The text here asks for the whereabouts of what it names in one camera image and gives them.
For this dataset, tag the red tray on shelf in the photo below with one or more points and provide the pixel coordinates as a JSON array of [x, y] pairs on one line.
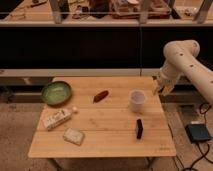
[[132, 8]]

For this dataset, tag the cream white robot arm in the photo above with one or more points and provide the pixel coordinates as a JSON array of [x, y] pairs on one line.
[[180, 58]]

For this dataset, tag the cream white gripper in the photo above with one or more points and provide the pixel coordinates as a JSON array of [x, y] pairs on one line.
[[168, 76]]

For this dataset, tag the brown sausage-shaped object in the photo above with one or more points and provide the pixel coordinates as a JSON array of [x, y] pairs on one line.
[[100, 96]]

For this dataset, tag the wooden table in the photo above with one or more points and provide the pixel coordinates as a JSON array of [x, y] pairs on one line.
[[109, 125]]

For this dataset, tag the green ceramic bowl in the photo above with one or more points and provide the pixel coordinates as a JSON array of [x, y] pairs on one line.
[[56, 93]]

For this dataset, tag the white printed carton box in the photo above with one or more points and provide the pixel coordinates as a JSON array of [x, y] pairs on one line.
[[56, 119]]

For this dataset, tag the black foot pedal box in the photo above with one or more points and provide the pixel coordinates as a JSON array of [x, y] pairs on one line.
[[197, 133]]

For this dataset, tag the translucent white plastic cup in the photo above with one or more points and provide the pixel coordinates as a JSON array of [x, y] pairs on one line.
[[136, 100]]

